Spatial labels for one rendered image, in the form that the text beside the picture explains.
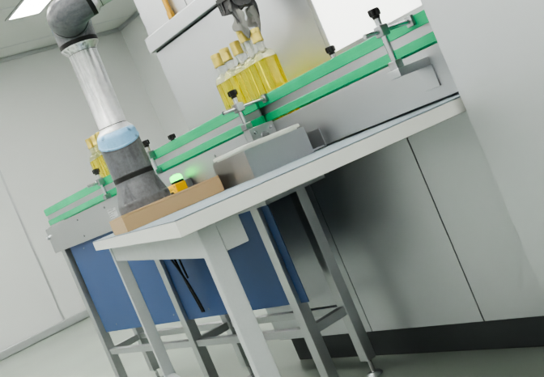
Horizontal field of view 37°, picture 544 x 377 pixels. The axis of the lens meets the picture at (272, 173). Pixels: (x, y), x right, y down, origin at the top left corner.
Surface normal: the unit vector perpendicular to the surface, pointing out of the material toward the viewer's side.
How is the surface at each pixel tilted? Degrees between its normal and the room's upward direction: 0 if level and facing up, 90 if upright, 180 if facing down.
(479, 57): 90
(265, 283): 90
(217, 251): 90
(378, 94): 90
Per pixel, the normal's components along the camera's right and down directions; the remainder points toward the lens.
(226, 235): 0.30, -0.11
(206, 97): -0.74, 0.33
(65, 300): 0.55, -0.22
